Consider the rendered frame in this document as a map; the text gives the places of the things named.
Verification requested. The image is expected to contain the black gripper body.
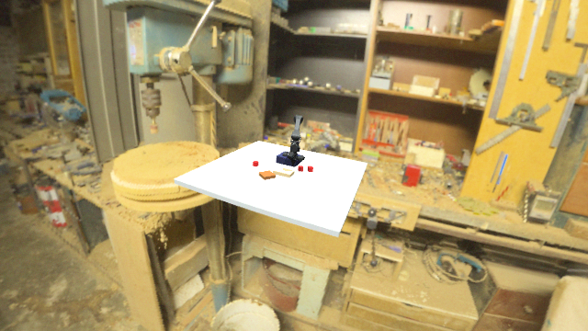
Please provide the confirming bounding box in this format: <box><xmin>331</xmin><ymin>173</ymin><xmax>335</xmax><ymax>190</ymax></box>
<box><xmin>282</xmin><ymin>149</ymin><xmax>305</xmax><ymax>161</ymax></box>

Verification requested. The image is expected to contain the orange square block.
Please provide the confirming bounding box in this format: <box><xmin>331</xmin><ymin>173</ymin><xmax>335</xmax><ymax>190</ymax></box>
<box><xmin>258</xmin><ymin>170</ymin><xmax>276</xmax><ymax>180</ymax></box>

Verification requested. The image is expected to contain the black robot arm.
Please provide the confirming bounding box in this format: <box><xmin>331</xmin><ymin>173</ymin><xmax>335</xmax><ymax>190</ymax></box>
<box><xmin>287</xmin><ymin>115</ymin><xmax>303</xmax><ymax>159</ymax></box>

